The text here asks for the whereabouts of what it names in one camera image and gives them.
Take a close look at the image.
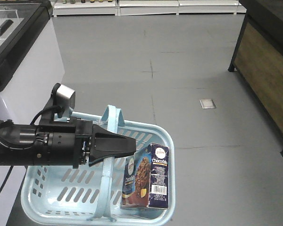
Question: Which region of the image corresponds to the light blue plastic basket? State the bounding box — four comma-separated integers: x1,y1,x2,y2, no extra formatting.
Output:
21,105,175,226

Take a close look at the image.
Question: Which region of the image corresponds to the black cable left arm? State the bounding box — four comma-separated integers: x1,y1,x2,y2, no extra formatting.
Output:
0,105,62,205

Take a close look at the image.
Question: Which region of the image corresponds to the steel floor socket plate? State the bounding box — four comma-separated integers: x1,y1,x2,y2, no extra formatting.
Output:
200,99,216,109

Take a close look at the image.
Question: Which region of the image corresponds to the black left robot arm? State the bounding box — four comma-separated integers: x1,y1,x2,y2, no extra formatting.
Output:
0,117,136,169

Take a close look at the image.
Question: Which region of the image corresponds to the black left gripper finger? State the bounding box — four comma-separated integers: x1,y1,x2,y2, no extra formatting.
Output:
89,125,136,167

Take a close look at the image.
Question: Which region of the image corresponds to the black wooden display stand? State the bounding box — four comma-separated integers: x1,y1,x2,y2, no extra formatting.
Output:
228,0,283,157

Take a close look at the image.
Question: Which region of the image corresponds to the blue Chocofello cookie box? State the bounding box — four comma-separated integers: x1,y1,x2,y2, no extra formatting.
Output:
121,143,169,209

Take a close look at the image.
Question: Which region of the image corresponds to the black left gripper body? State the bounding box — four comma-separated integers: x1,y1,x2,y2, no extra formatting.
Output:
73,120,93,169

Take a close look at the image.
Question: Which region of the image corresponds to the white store shelving unit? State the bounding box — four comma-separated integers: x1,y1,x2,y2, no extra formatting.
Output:
51,0,246,17

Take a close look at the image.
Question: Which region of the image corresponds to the white chest freezer far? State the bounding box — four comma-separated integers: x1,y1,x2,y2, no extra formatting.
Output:
0,0,65,124

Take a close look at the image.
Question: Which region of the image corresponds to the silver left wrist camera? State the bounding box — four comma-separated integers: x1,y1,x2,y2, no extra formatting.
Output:
51,83,75,118

